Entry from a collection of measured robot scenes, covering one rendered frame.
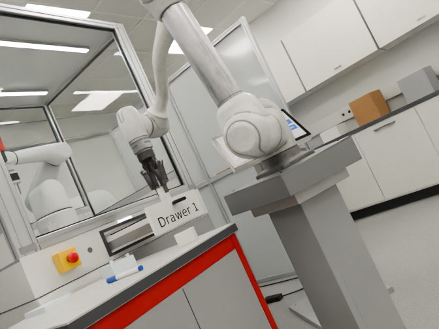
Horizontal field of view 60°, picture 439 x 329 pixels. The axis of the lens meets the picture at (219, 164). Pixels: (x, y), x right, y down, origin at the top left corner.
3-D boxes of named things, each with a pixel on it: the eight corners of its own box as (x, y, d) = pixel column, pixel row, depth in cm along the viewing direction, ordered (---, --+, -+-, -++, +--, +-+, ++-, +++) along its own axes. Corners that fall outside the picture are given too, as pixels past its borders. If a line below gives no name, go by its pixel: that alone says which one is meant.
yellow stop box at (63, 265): (83, 263, 136) (76, 245, 137) (66, 271, 130) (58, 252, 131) (76, 266, 139) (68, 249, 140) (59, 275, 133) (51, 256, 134)
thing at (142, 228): (197, 211, 158) (191, 198, 159) (156, 231, 137) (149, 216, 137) (139, 237, 180) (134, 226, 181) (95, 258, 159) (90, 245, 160)
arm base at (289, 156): (323, 147, 144) (316, 134, 144) (285, 168, 132) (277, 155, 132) (292, 160, 159) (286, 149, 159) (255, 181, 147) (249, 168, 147)
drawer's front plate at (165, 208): (204, 212, 158) (193, 188, 159) (158, 235, 134) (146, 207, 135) (201, 213, 159) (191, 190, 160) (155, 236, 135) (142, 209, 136)
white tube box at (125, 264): (137, 264, 128) (132, 254, 128) (115, 276, 122) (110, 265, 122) (123, 268, 137) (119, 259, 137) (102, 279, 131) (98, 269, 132)
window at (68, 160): (183, 185, 204) (113, 30, 212) (34, 238, 133) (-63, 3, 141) (182, 185, 205) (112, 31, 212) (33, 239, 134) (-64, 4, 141)
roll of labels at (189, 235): (198, 237, 126) (193, 226, 126) (198, 238, 119) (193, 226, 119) (179, 246, 125) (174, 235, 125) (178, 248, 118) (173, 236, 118)
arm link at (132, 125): (139, 134, 155) (158, 133, 167) (124, 101, 157) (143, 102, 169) (121, 146, 160) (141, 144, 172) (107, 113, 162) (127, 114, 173)
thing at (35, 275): (208, 212, 209) (197, 188, 210) (35, 299, 124) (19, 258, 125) (110, 255, 262) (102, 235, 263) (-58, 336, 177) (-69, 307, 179)
